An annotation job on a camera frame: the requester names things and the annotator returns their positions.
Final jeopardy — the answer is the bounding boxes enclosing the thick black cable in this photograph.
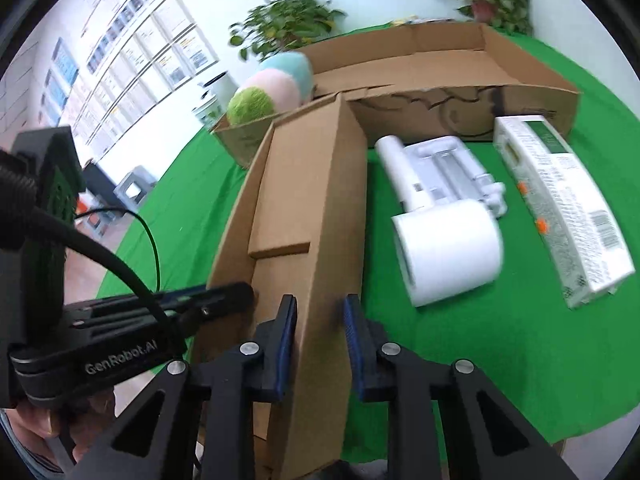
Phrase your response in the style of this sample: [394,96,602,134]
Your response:
[0,152,174,342]

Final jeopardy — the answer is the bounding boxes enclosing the white handheld vacuum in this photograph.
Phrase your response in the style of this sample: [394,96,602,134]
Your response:
[375,135,509,219]

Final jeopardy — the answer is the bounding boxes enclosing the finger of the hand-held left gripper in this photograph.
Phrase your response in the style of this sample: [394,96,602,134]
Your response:
[152,282,256,338]

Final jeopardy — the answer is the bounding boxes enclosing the pastel plush toy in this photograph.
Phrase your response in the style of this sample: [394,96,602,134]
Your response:
[227,51,316,126]

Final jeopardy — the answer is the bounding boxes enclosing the white air purifier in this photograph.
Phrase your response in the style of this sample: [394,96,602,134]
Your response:
[195,72,239,128]

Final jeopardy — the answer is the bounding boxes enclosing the brown cardboard box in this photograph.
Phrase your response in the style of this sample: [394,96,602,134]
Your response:
[192,22,582,480]

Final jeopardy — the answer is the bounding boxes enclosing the grey stool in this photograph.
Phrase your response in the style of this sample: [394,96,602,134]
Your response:
[114,167,157,204]

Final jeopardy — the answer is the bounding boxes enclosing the bushy potted plant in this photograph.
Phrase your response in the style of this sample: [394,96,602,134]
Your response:
[229,0,349,62]

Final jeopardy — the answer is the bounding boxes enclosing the person's left hand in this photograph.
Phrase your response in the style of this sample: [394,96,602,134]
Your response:
[7,390,117,467]

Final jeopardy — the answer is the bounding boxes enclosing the white medicine box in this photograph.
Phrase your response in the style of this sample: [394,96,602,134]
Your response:
[492,115,637,310]

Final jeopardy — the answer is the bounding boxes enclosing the thin dark wire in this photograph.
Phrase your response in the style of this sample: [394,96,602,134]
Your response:
[75,207,162,292]

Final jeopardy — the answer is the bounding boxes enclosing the framed wall notices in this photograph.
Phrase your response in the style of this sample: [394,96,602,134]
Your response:
[35,0,221,147]

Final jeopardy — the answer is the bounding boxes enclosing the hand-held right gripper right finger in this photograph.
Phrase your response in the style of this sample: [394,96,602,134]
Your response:
[342,294,576,480]

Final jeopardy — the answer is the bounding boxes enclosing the white paper roll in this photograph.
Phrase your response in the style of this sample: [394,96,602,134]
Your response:
[391,199,504,309]

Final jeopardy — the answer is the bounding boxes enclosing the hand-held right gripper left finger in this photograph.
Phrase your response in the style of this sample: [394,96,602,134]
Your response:
[65,294,299,480]

